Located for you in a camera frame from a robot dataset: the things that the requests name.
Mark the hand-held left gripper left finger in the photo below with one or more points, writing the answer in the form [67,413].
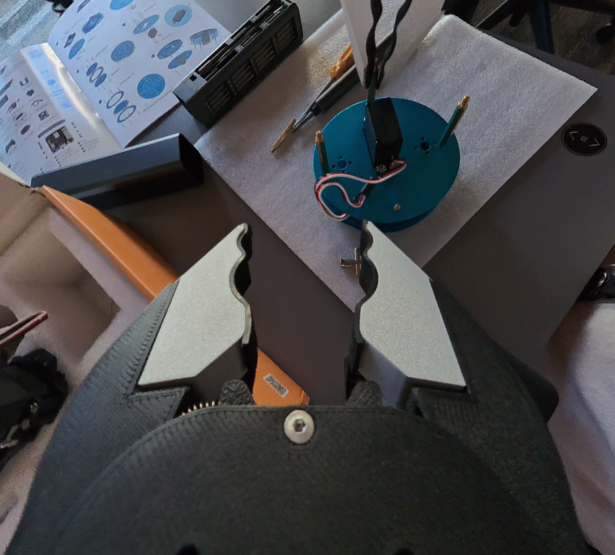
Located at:
[197,324]

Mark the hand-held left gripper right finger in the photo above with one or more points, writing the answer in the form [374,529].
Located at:
[408,329]

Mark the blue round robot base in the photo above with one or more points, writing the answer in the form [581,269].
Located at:
[423,180]

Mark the round desk control button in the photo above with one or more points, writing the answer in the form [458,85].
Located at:
[584,138]

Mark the metal cross socket wrench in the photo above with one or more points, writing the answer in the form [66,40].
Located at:
[350,261]

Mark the orange cardboard box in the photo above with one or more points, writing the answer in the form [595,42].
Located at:
[125,247]

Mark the black precision screwdriver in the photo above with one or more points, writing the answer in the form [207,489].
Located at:
[326,101]

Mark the white foam sheet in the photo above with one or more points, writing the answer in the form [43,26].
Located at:
[504,84]

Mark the black screwdriver bit case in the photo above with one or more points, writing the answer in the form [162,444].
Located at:
[240,65]

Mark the black servo motor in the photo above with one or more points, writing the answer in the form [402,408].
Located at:
[382,132]

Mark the dark rectangular case sleeve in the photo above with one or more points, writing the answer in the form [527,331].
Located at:
[120,171]

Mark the black badge reel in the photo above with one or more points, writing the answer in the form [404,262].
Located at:
[603,281]

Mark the instruction manual with blue pictures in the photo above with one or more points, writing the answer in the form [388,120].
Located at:
[120,60]

